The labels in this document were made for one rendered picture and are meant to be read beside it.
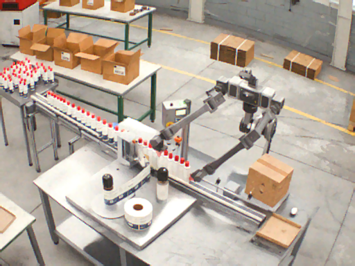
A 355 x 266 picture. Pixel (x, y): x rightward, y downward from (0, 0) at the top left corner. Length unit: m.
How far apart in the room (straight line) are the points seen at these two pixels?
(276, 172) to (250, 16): 5.76
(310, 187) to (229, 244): 2.16
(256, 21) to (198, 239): 6.22
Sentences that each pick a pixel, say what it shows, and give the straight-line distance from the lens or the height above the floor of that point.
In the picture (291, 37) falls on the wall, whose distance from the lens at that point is 8.77.
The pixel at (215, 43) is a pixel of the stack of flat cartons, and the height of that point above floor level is 0.30.
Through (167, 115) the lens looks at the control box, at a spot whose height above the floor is 1.42.
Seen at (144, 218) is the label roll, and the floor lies 1.00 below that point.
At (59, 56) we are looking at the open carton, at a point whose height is 0.92.
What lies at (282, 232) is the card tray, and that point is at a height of 0.83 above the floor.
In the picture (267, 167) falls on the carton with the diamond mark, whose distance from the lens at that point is 3.58.
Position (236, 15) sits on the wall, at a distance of 9.10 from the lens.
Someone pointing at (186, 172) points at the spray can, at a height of 1.00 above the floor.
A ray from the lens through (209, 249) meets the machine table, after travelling 3.28.
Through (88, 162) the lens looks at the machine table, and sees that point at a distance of 4.01.
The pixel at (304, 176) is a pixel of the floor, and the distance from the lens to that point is 5.41.
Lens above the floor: 3.30
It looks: 35 degrees down
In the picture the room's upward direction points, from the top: 3 degrees clockwise
